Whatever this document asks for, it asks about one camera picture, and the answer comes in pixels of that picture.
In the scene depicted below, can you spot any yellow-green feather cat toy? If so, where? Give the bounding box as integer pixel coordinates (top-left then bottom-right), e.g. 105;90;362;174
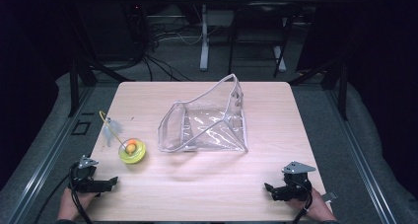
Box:
98;110;148;165

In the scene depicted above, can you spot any person's right hand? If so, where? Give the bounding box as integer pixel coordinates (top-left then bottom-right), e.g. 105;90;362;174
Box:
285;187;337;222

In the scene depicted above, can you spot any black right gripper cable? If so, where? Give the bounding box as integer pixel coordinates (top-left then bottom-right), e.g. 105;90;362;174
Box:
291;179;314;224

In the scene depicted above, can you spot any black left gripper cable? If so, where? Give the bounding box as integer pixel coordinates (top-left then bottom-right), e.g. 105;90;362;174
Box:
33;164;95;224

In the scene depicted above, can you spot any person's left hand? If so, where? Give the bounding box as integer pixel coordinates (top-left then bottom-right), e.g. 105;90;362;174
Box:
57;187;101;222

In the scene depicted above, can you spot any black metal chair frame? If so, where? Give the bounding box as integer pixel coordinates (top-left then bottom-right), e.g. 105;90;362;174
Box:
227;1;295;79

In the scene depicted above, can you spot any grey metal floor rail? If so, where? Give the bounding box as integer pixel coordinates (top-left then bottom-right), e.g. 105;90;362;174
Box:
6;85;97;224
323;85;400;224

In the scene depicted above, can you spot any black metal stand frame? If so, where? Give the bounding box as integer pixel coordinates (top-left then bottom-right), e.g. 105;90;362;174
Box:
288;52;350;121
65;0;136;118

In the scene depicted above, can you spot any white desk leg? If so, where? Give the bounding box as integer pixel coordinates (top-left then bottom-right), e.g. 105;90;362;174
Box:
272;18;288;73
199;4;210;72

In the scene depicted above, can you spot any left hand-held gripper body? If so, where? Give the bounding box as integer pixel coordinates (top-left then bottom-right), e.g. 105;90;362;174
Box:
68;154;106;194

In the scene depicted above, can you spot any clear plastic zipper bag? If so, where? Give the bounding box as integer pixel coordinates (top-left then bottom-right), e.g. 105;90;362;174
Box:
157;73;249;154

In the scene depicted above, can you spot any bundle of floor cables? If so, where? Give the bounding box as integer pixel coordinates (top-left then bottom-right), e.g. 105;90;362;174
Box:
131;6;221;83

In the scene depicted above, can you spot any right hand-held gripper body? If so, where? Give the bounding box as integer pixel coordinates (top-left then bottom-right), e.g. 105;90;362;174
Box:
277;160;317;202

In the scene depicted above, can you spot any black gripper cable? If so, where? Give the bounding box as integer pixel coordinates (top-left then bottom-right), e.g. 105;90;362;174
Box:
33;164;95;224
291;179;314;224

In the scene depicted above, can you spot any black floor outlet plate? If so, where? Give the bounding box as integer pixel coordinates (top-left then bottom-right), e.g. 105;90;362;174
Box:
70;112;96;137

